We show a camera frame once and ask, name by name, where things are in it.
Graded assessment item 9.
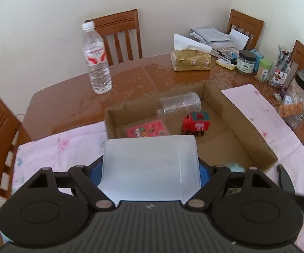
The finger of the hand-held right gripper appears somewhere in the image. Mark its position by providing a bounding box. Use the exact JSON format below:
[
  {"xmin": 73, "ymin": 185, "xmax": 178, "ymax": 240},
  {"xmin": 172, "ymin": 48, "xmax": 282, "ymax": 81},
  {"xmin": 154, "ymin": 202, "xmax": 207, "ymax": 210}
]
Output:
[{"xmin": 276, "ymin": 164, "xmax": 304, "ymax": 239}]

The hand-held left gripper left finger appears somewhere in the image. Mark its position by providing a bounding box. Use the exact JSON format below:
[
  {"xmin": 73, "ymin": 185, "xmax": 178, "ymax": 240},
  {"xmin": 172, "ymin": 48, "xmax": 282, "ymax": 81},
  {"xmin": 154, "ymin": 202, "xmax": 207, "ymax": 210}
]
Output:
[{"xmin": 15, "ymin": 156, "xmax": 114, "ymax": 211}]

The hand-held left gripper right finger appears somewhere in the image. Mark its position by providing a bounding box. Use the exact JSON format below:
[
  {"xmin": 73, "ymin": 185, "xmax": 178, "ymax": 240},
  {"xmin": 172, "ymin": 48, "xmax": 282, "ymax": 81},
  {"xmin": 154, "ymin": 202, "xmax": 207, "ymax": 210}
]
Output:
[{"xmin": 185, "ymin": 159, "xmax": 284, "ymax": 211}]

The light blue plastic object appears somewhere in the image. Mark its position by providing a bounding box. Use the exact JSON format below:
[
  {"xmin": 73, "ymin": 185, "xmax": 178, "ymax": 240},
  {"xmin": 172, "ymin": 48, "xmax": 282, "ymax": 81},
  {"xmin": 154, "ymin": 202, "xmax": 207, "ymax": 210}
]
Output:
[{"xmin": 224, "ymin": 163, "xmax": 246, "ymax": 172}]

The red toy fire truck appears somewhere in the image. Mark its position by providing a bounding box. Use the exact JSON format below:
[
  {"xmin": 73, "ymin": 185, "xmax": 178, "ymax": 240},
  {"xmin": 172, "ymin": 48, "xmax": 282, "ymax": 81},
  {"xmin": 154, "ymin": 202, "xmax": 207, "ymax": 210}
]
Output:
[{"xmin": 181, "ymin": 111, "xmax": 210, "ymax": 137}]

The white translucent plastic box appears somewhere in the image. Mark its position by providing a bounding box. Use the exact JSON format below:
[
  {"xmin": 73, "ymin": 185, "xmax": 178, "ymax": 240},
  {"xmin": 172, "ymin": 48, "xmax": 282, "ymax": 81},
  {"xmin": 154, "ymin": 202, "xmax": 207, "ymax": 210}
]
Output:
[{"xmin": 98, "ymin": 134, "xmax": 202, "ymax": 202}]

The cardboard box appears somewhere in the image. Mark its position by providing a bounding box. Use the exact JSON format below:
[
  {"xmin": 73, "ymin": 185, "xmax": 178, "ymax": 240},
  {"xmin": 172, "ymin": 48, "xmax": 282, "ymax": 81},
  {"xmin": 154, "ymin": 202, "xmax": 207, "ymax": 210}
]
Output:
[{"xmin": 104, "ymin": 80, "xmax": 278, "ymax": 174}]

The red card packet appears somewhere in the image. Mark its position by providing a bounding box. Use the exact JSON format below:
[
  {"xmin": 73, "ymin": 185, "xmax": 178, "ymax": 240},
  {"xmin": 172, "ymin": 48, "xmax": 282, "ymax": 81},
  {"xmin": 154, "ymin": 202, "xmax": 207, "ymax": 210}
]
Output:
[{"xmin": 126, "ymin": 119, "xmax": 171, "ymax": 138}]

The clear plastic bottle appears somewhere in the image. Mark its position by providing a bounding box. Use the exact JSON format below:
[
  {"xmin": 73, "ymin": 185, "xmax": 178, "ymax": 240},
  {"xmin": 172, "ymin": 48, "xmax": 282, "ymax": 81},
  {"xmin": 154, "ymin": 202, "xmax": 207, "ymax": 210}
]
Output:
[{"xmin": 157, "ymin": 92, "xmax": 202, "ymax": 118}]

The orange blister pack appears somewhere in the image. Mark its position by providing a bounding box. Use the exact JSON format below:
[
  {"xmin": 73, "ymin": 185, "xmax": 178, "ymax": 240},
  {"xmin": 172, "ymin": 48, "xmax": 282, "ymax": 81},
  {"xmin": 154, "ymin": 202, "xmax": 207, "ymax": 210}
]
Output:
[{"xmin": 279, "ymin": 103, "xmax": 304, "ymax": 118}]

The pink floral cloth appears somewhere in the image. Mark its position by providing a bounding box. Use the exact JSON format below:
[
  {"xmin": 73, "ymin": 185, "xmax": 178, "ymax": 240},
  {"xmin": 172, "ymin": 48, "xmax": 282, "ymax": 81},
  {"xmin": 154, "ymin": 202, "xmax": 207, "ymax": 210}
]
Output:
[{"xmin": 12, "ymin": 84, "xmax": 304, "ymax": 253}]

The large clear jar black lid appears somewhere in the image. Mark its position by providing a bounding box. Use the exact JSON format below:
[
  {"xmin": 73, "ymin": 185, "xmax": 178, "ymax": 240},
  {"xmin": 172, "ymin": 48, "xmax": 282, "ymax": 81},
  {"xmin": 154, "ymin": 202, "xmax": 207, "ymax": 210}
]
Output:
[{"xmin": 281, "ymin": 71, "xmax": 304, "ymax": 129}]

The clear pen holder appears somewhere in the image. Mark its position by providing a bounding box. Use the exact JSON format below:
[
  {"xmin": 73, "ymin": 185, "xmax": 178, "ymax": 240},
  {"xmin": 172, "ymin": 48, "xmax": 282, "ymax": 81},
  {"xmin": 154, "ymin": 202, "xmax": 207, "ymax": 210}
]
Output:
[{"xmin": 268, "ymin": 45, "xmax": 292, "ymax": 88}]

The small jar green lid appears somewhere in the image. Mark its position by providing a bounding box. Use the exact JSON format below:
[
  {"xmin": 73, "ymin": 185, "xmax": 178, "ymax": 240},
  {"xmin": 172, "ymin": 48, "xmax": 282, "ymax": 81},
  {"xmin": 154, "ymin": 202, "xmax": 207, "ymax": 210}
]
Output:
[{"xmin": 255, "ymin": 59, "xmax": 272, "ymax": 82}]

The glass jar dark lid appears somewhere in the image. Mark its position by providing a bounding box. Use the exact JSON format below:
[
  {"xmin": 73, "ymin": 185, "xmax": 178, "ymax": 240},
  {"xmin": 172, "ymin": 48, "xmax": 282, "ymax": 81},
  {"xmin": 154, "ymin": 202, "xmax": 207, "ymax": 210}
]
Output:
[{"xmin": 236, "ymin": 50, "xmax": 257, "ymax": 75}]

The clear water bottle red label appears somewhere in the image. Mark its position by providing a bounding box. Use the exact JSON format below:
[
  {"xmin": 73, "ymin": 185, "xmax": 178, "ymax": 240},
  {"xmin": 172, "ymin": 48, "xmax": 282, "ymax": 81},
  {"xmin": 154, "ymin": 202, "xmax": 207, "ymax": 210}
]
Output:
[{"xmin": 82, "ymin": 22, "xmax": 113, "ymax": 94}]

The yellow sticky note pad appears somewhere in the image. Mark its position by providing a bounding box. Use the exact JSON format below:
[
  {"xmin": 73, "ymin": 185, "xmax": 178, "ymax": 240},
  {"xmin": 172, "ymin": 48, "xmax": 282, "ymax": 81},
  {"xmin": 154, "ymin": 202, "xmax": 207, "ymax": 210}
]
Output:
[{"xmin": 216, "ymin": 59, "xmax": 235, "ymax": 70}]

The gold tissue pack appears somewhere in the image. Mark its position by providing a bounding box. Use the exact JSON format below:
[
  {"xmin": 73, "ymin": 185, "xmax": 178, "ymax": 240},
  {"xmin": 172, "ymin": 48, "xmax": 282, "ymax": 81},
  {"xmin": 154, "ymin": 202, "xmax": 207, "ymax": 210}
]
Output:
[{"xmin": 171, "ymin": 33, "xmax": 213, "ymax": 71}]

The stack of papers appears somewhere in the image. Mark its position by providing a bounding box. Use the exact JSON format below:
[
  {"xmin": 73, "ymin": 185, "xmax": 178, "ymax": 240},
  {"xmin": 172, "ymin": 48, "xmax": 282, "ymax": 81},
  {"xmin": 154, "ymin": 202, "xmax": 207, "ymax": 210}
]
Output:
[{"xmin": 189, "ymin": 26, "xmax": 250, "ymax": 50}]

